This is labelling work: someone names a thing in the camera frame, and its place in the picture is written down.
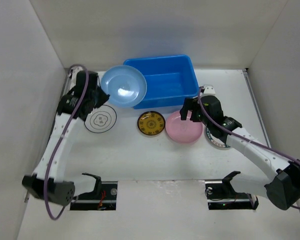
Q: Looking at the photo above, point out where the pink plate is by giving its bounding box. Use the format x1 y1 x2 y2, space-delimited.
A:
165 111 203 144

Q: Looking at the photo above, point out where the light blue plate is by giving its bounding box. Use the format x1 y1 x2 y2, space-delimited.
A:
100 65 148 108

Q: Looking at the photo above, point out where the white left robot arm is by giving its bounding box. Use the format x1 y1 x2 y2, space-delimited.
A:
22 70 109 207

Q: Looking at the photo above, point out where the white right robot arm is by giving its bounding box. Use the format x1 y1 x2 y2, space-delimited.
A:
179 95 300 210

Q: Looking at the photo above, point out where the blue plastic bin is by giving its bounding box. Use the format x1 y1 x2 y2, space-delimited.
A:
123 54 199 110

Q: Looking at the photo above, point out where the green rim plate right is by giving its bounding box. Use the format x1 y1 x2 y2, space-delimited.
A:
204 127 231 150

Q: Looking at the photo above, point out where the yellow patterned plate centre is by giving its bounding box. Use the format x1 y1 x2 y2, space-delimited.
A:
137 110 166 137

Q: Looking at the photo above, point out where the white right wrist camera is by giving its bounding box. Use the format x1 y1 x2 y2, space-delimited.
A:
202 84 216 96

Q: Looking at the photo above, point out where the white plate thin green ring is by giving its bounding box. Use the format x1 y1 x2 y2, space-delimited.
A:
84 104 118 134

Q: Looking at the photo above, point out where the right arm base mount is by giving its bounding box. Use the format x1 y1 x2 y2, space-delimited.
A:
204 171 259 211

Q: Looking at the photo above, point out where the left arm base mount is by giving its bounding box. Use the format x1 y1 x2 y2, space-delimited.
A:
69 173 118 211

